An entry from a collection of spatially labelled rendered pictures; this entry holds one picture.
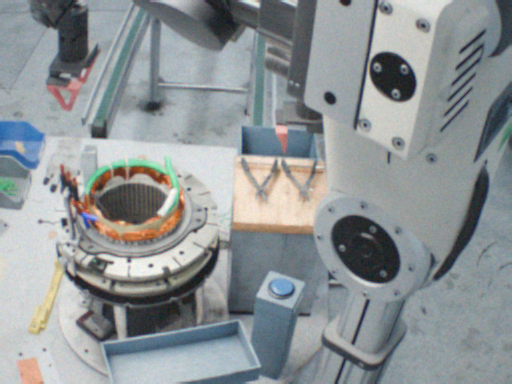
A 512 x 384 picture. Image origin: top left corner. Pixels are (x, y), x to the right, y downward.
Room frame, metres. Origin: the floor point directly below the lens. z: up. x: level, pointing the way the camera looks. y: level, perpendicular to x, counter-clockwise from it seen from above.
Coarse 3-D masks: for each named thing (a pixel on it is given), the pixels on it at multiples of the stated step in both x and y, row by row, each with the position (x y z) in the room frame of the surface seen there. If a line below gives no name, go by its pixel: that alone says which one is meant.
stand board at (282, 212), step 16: (240, 160) 1.16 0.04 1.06; (256, 160) 1.17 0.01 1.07; (272, 160) 1.17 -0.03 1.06; (288, 160) 1.18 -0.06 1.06; (304, 160) 1.18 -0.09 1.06; (240, 176) 1.11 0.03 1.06; (256, 176) 1.11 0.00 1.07; (304, 176) 1.13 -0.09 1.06; (320, 176) 1.14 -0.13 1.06; (240, 192) 1.06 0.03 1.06; (272, 192) 1.07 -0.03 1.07; (288, 192) 1.08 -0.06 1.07; (320, 192) 1.09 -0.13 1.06; (240, 208) 1.01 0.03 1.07; (256, 208) 1.02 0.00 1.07; (272, 208) 1.03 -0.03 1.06; (288, 208) 1.03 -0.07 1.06; (304, 208) 1.04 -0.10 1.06; (240, 224) 0.98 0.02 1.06; (256, 224) 0.98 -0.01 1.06; (272, 224) 0.98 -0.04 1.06; (288, 224) 0.99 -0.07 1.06; (304, 224) 0.99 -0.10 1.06
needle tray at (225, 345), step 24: (144, 336) 0.67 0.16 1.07; (168, 336) 0.69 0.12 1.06; (192, 336) 0.71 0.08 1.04; (216, 336) 0.72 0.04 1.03; (240, 336) 0.72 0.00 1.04; (120, 360) 0.64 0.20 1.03; (144, 360) 0.65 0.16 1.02; (168, 360) 0.66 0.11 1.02; (192, 360) 0.67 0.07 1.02; (216, 360) 0.67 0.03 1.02; (240, 360) 0.68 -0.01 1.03
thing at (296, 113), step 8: (288, 104) 1.12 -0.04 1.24; (296, 104) 1.10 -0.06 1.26; (304, 104) 1.08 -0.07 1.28; (288, 112) 1.10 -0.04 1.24; (296, 112) 1.09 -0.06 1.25; (304, 112) 1.08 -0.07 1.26; (312, 112) 1.08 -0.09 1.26; (288, 120) 1.07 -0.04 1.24; (296, 120) 1.07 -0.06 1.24; (304, 120) 1.08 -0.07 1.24; (312, 120) 1.08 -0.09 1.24; (320, 120) 1.08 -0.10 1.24
